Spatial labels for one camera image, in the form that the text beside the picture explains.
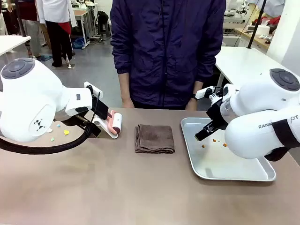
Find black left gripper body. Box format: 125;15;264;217
93;97;110;120

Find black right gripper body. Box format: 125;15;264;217
205;97;230;131

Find pink white lint roller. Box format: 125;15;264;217
106;109;124;137

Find brown cloth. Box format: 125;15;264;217
134;124;176;155

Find person left forearm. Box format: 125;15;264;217
191;79;205;96

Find person right forearm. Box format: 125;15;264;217
118;72;132;100

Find person right hand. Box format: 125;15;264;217
121;97;135;109

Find person left hand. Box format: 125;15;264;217
185;97;198;111

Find white folded roller stand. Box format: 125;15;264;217
92;117;119;140

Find silver metal tray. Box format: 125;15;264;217
180;117;277;182

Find large white table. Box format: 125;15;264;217
214;45;293;88

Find blue plastic bag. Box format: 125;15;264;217
72;37;85;50

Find blue floor mat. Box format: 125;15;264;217
35;54;52;62

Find person torso blue jacket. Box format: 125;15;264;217
109;0;227;111

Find wooden workbench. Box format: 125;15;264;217
234;27;273;50

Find grey stool with black bag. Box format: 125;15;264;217
96;10;112;38

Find bystander white coat red apron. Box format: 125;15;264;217
36;0;78;68

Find black pole with base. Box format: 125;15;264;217
247;0;268;50

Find bystander grey trousers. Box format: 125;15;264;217
18;0;44;59

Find white lab equipment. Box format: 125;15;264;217
224;0;250;17

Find red cloth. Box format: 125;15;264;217
268;15;282;27

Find white side table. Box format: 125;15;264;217
0;35;32;57

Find black thin stand pole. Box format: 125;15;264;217
15;0;27;38

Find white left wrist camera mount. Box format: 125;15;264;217
83;81;103;95

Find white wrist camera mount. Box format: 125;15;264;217
83;81;103;95
195;86;216;100

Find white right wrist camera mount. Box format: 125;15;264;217
195;86;216;100

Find black left arm cable sleeve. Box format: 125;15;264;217
0;91;102;155

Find background desk white frame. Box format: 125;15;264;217
72;8;91;48

